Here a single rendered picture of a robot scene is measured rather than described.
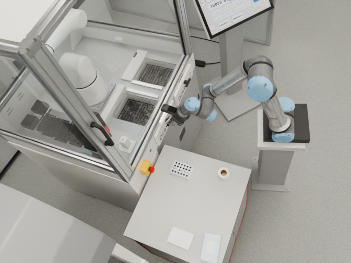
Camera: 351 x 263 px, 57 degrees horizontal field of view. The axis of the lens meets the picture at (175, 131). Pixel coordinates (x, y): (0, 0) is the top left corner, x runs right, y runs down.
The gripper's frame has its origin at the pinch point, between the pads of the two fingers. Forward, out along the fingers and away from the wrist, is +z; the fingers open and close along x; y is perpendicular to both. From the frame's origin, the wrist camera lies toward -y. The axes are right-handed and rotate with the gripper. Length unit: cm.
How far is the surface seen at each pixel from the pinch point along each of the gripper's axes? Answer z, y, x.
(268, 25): 37, 59, 162
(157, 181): 9.4, 13.2, -35.6
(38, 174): 152, -58, -45
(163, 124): 0.6, -0.9, -3.8
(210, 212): -12, 44, -43
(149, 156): 6.1, 0.8, -24.7
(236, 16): -18, 10, 87
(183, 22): -26, -22, 49
